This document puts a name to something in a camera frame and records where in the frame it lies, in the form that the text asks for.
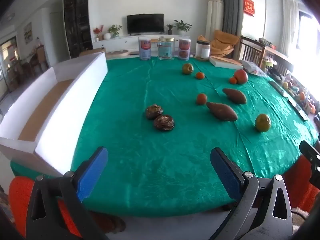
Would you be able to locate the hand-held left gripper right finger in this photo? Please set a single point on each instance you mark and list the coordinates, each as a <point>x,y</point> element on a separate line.
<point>225,172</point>

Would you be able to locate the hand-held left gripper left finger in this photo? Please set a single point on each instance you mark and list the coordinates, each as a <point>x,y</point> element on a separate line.
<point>92,172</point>

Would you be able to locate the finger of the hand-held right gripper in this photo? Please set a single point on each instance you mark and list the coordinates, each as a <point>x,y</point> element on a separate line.
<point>311,155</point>

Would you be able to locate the white cardboard box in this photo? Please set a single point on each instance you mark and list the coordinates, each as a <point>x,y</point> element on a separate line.
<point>75,110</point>

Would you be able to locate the small orange tangerine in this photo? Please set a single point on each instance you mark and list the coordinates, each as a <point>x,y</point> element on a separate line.
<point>201,98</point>
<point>200,75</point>
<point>233,80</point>

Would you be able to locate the red mesh chair seat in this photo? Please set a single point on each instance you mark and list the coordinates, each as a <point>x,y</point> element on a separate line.
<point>20,200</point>
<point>300,180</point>

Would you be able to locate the flat grey panel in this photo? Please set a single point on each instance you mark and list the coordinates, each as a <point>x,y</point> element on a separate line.
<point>277,88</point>
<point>298,108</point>

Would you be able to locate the green tablecloth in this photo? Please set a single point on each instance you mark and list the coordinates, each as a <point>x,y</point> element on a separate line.
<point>150,167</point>

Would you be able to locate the yellow-green orange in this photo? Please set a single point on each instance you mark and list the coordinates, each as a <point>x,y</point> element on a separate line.
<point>187,68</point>
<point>263,122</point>

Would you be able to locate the brown sweet potato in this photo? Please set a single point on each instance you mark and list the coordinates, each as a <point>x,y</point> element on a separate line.
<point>221,111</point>
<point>234,95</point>

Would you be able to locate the clutter of colourful toys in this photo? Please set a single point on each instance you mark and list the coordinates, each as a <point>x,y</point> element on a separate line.
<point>297,90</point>

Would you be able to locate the red apple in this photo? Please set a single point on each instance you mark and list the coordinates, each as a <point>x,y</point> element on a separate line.
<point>241,76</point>

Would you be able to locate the clear plastic bag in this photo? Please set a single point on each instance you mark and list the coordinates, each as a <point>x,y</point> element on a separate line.
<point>252,67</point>

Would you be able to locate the flat white foam box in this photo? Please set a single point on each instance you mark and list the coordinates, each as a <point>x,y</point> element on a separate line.
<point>225,63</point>

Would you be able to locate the woven round coaster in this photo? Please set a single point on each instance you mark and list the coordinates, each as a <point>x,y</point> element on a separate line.
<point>202,59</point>

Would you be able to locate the wooden slatted bench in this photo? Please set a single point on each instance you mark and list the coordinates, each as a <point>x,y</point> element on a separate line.
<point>252,51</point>

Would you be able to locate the brown cardboard carton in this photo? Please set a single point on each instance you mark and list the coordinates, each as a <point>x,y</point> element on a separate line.
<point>92,51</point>

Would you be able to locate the light wooden stool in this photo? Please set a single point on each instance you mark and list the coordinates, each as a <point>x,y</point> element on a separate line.
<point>117,53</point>

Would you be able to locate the clear jar with white label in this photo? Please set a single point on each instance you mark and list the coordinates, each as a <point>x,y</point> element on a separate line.
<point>203,50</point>

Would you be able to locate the wooden dining chairs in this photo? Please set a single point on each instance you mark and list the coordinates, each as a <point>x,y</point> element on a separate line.
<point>40,57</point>

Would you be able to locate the white sheer curtain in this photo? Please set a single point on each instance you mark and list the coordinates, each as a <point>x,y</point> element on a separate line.
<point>291,27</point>

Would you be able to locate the red label tin can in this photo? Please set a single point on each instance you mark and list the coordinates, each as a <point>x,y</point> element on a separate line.
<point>145,49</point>
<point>184,49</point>

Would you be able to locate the white television cabinet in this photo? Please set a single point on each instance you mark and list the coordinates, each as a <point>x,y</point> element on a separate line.
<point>120,41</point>

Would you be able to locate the glass jar with gold lid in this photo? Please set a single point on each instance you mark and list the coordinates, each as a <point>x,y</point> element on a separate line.
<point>166,48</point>

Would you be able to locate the round white vase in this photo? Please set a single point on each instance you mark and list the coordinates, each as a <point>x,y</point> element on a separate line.
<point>107,36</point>

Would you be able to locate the red flower arrangement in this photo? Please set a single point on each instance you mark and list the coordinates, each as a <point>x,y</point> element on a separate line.
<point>98,31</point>

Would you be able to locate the bushy green potted plant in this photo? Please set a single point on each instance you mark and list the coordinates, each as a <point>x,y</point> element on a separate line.
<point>115,31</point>

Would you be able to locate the large green potted plant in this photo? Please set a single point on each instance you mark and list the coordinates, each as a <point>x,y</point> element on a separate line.
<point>182,26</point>

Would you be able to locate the dark glass display cabinet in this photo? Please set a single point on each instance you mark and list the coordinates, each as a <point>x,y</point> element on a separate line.
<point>77,20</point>

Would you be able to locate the small green potted plant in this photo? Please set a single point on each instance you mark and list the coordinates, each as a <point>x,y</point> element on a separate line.
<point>170,28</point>

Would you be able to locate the covered standing air conditioner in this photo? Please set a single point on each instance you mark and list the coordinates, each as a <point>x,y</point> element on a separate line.
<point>214,15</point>

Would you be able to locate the black flat television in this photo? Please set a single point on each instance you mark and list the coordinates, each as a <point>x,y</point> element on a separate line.
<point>145,23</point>

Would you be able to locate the grey curtain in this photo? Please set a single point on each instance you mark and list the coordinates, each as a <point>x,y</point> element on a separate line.
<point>231,7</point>

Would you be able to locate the framed wall picture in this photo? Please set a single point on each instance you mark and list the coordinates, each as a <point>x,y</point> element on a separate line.
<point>28,31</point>

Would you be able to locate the red wall hanging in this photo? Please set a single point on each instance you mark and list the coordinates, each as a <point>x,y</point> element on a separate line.
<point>249,6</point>

